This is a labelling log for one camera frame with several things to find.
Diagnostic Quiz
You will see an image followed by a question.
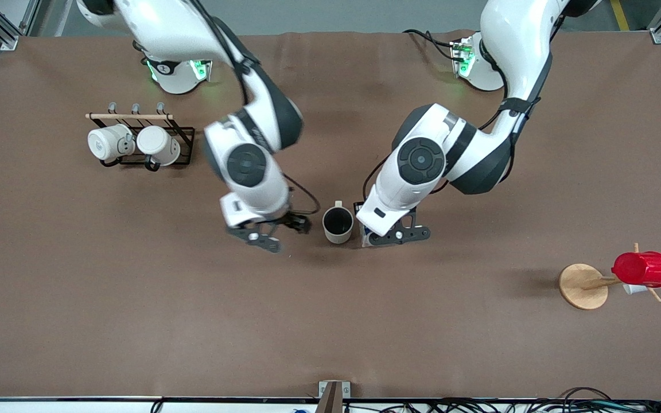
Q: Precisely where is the metal table bracket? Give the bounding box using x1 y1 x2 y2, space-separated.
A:
315 380 351 413

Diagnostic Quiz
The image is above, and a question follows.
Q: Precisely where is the black left base cable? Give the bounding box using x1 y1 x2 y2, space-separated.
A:
403 29 458 62

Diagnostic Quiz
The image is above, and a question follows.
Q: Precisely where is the black cable bundle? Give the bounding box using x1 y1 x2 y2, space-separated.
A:
342 387 661 413

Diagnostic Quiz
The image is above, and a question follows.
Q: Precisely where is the beige mug with grey inside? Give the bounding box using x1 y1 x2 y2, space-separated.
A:
322 200 355 245

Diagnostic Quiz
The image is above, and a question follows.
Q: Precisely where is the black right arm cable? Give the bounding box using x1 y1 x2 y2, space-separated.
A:
283 172 322 216

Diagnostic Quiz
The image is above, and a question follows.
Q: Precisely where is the wooden mug tree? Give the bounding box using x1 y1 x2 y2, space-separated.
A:
558 243 661 311

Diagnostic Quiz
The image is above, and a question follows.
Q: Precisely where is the red plastic cup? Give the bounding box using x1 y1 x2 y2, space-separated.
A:
612 251 661 289

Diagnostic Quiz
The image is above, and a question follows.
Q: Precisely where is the black wire mug rack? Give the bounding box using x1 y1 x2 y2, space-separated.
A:
85 102 196 172

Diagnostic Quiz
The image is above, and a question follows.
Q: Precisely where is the white mug with logo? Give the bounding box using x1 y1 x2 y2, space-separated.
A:
87 124 135 162

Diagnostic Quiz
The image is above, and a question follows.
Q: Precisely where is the plain white mug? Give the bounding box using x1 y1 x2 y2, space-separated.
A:
136 126 181 167

